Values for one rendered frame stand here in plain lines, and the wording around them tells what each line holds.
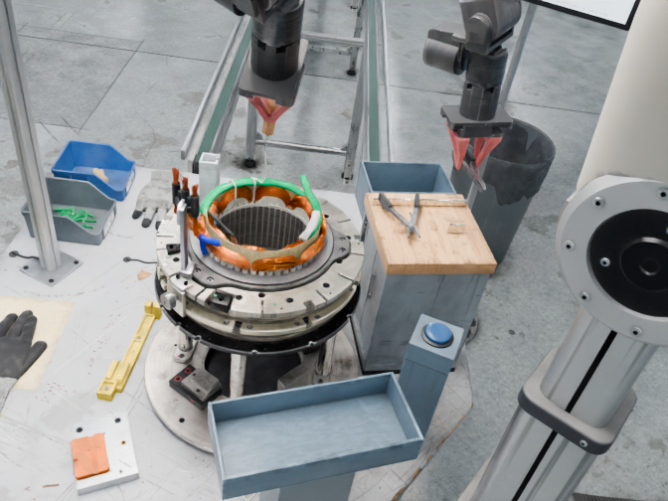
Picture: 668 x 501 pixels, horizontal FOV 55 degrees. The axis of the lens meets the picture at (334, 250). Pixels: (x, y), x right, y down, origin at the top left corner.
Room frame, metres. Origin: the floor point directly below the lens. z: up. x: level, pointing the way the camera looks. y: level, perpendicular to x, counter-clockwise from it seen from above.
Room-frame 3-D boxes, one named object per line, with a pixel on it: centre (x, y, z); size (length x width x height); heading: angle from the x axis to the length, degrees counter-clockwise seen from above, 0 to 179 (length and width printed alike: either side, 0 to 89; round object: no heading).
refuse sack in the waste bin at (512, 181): (2.27, -0.59, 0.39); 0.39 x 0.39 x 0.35
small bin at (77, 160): (1.26, 0.60, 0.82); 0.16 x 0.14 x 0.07; 95
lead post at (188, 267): (0.67, 0.20, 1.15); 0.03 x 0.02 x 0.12; 178
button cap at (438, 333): (0.69, -0.18, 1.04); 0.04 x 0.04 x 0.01
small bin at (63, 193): (1.10, 0.59, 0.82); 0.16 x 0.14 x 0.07; 94
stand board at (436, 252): (0.92, -0.16, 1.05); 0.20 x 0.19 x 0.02; 14
